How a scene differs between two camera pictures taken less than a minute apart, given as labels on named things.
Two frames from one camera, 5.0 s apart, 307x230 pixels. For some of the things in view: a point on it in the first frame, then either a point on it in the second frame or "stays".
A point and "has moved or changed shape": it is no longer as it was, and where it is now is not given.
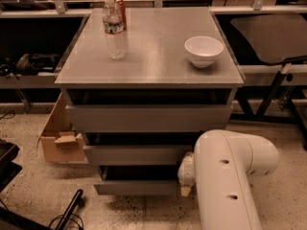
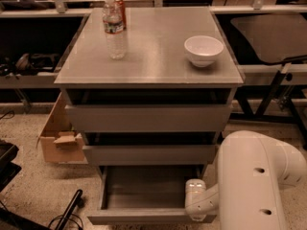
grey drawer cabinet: [138, 115] stays
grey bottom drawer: [137, 180] has moved or changed shape
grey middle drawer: [135, 154] stays
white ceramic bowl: [203, 51] stays
